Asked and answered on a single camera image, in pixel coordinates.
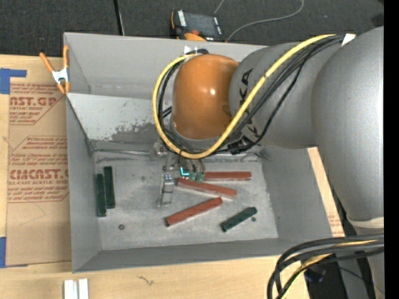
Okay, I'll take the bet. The red-brown flat block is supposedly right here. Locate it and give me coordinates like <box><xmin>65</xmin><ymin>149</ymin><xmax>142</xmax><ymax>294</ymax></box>
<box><xmin>165</xmin><ymin>196</ymin><xmax>224</xmax><ymax>228</ymax></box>
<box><xmin>202</xmin><ymin>171</ymin><xmax>252</xmax><ymax>182</ymax></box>
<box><xmin>175</xmin><ymin>178</ymin><xmax>238</xmax><ymax>199</ymax></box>

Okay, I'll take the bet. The grey metal bin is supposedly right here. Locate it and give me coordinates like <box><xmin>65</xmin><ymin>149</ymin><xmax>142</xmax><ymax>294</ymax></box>
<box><xmin>63</xmin><ymin>32</ymin><xmax>346</xmax><ymax>274</ymax></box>

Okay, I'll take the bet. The dark green flat block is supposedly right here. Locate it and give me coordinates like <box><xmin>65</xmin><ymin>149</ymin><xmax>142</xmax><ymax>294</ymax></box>
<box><xmin>95</xmin><ymin>173</ymin><xmax>108</xmax><ymax>218</ymax></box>
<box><xmin>103</xmin><ymin>166</ymin><xmax>117</xmax><ymax>210</ymax></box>
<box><xmin>219</xmin><ymin>206</ymin><xmax>259</xmax><ymax>233</ymax></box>

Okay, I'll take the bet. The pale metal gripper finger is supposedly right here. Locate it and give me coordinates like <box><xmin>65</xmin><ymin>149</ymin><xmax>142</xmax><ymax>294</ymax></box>
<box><xmin>156</xmin><ymin>179</ymin><xmax>167</xmax><ymax>208</ymax></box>
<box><xmin>163</xmin><ymin>173</ymin><xmax>175</xmax><ymax>206</ymax></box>

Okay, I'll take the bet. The brown cardboard board red print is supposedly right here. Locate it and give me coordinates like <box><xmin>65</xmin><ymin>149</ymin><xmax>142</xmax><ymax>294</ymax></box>
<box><xmin>0</xmin><ymin>54</ymin><xmax>346</xmax><ymax>268</ymax></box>

